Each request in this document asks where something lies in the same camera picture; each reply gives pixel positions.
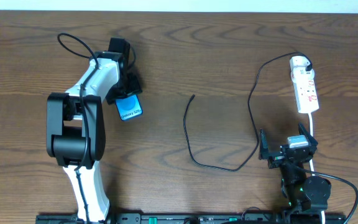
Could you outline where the white USB charger plug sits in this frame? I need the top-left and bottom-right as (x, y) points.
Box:
(290, 55), (311, 71)

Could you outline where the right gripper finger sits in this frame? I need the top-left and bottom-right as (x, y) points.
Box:
(259, 129), (270, 160)
(298, 123), (318, 149)

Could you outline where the blue Galaxy S25 smartphone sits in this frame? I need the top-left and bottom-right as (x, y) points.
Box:
(116, 95), (143, 121)

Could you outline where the white power strip cord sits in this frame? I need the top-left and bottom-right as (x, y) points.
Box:
(308, 112), (326, 224)

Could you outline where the white power strip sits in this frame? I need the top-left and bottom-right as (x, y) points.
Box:
(291, 67), (319, 114)

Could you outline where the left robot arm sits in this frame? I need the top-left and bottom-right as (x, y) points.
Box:
(44, 38), (143, 223)

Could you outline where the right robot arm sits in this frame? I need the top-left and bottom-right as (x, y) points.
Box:
(259, 123), (331, 223)

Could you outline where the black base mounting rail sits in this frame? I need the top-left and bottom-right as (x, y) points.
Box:
(35, 210), (346, 224)

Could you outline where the black USB charging cable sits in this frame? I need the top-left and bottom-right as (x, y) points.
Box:
(183, 52), (313, 172)

